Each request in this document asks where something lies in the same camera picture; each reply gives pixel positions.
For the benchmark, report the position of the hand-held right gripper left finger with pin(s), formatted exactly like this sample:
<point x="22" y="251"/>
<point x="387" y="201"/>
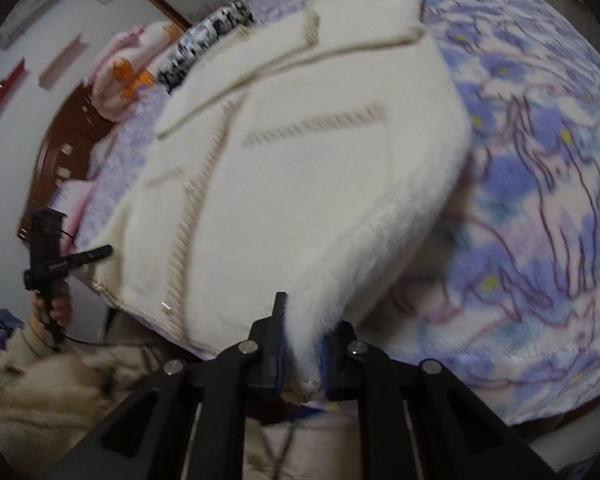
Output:
<point x="277" y="355"/>

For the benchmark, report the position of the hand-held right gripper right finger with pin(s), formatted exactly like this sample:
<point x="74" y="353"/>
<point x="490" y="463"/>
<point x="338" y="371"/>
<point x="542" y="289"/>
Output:
<point x="331" y="367"/>

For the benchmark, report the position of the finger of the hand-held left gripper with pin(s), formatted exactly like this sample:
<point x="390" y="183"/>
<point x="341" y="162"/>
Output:
<point x="90" y="255"/>

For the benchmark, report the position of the white knit cardigan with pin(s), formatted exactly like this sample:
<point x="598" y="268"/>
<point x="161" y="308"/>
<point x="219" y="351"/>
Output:
<point x="305" y="185"/>

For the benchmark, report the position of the person's left forearm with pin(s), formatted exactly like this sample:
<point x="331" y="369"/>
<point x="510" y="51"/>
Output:
<point x="35" y="355"/>

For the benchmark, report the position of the person's left hand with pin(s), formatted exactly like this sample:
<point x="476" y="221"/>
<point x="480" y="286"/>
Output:
<point x="65" y="307"/>

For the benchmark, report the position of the pink bed sheet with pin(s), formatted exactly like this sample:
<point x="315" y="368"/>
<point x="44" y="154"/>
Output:
<point x="77" y="205"/>

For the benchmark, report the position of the brown wooden headboard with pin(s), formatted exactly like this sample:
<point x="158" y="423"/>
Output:
<point x="65" y="160"/>

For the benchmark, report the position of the pink bear print quilt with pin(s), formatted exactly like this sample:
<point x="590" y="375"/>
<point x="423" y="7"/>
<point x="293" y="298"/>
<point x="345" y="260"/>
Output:
<point x="125" y="75"/>

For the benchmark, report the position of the black white printed garment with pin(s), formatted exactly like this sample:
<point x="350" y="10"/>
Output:
<point x="200" y="45"/>

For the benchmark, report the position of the white air conditioner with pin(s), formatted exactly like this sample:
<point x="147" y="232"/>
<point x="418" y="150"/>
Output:
<point x="37" y="10"/>

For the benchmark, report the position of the purple cat print blanket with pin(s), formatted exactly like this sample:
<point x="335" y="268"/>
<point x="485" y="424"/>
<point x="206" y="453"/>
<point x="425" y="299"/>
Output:
<point x="530" y="160"/>

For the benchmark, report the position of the red wall shelf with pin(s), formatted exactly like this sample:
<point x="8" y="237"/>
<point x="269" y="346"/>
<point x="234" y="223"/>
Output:
<point x="2" y="95"/>

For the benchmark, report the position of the pink wall shelf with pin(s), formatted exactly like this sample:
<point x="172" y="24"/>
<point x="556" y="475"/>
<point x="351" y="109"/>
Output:
<point x="60" y="60"/>

